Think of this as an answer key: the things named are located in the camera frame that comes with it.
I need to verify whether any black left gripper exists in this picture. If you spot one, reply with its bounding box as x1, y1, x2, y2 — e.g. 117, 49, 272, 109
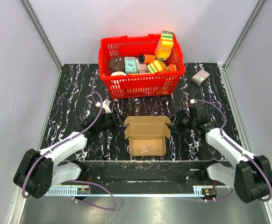
97, 109, 132, 133

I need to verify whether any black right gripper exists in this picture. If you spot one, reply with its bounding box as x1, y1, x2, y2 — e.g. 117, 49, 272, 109
163, 109, 196, 134

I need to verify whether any brown cardboard box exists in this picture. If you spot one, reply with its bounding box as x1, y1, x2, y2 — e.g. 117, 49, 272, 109
124, 116, 171, 156

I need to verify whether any small clear plastic packet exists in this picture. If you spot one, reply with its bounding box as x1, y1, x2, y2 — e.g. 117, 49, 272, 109
140, 144, 152, 154

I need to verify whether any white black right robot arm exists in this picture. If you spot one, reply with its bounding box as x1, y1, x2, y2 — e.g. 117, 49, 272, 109
168, 100, 272, 203

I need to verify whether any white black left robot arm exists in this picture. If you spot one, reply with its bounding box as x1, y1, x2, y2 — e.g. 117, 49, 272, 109
13, 109, 125, 199

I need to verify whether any pink small food box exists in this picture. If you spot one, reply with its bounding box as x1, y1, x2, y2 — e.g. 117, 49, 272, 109
136, 58, 148, 74

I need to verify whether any teal small carton box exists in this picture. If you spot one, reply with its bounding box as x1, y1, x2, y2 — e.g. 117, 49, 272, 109
124, 56, 137, 74

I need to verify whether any tall orange sponge box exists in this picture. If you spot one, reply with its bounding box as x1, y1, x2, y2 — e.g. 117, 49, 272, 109
155, 31, 174, 61

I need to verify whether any white wrapped tissue pack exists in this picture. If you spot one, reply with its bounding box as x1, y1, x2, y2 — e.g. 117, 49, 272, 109
191, 70, 210, 86

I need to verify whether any white round lid container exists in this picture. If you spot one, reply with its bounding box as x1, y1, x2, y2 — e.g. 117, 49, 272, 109
111, 71, 126, 77

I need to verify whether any orange snack packet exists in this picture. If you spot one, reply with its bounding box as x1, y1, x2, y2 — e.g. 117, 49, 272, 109
165, 64, 177, 72

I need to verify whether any yellow green sponge pack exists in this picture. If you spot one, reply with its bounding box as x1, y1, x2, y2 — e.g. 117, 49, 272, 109
147, 60, 167, 74

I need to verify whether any red plastic shopping basket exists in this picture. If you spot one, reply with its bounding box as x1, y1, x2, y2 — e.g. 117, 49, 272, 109
98, 31, 185, 99

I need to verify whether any brown round chocolate cake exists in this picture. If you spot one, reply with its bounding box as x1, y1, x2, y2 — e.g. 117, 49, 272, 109
108, 56, 125, 72

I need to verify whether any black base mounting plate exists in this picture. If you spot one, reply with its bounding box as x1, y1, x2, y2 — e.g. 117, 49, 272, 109
70, 160, 223, 186

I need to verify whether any orange cylindrical can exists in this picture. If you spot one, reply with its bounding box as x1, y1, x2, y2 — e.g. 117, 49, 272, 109
139, 54, 156, 64

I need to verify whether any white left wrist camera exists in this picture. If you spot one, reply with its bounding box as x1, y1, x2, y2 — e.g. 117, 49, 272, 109
95, 99, 111, 113

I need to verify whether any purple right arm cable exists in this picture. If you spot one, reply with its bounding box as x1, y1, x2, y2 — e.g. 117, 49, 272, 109
192, 99, 272, 203

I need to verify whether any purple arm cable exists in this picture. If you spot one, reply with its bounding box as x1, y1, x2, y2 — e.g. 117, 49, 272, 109
21, 91, 118, 210
192, 99, 272, 203

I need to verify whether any aluminium frame rail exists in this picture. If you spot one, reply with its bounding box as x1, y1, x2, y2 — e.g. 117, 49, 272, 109
45, 180, 222, 197

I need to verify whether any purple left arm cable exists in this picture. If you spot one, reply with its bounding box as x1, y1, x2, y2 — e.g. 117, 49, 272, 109
21, 91, 118, 210

